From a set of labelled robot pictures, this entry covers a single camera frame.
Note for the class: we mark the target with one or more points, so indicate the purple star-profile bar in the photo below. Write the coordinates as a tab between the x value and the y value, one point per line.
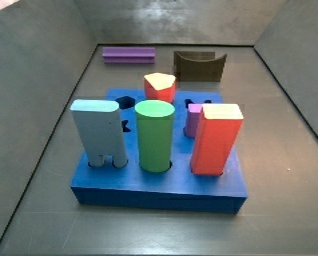
130	55

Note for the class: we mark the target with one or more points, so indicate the black curved fixture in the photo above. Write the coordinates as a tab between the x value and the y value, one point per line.
198	66

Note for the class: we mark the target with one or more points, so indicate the green cylinder peg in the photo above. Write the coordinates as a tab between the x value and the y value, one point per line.
154	124

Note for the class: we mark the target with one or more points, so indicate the blue shape sorter base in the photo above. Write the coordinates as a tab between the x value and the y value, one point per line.
176	189

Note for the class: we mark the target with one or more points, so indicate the small purple square peg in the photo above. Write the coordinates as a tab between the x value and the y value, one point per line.
193	119

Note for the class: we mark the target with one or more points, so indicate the red pentagon peg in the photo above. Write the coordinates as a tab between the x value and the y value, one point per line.
160	87

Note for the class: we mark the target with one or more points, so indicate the red square peg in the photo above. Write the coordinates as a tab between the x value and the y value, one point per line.
218	127

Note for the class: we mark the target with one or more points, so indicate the light blue double-round peg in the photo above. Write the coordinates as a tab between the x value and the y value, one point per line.
99	126

